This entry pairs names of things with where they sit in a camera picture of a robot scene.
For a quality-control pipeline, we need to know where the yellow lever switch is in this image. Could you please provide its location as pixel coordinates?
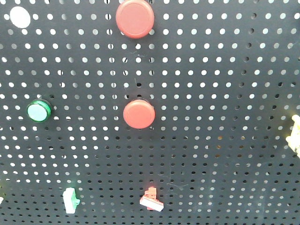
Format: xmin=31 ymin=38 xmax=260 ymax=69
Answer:
xmin=286 ymin=114 xmax=300 ymax=157

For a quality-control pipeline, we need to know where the lower red round button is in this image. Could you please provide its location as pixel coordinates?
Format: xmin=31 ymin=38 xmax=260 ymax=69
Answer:
xmin=123 ymin=99 xmax=156 ymax=129

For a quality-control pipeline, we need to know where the upper red round button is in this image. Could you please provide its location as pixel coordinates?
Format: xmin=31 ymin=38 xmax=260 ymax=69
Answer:
xmin=115 ymin=0 xmax=155 ymax=39

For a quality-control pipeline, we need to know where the green round button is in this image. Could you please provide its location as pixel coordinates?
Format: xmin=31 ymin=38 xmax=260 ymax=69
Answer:
xmin=26 ymin=98 xmax=53 ymax=122

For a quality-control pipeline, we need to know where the red round button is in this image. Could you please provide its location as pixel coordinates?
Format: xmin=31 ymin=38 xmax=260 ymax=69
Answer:
xmin=123 ymin=99 xmax=156 ymax=129
xmin=115 ymin=0 xmax=155 ymax=39

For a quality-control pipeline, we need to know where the red white rotary knob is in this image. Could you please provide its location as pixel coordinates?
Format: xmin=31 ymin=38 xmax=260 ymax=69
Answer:
xmin=139 ymin=187 xmax=164 ymax=212

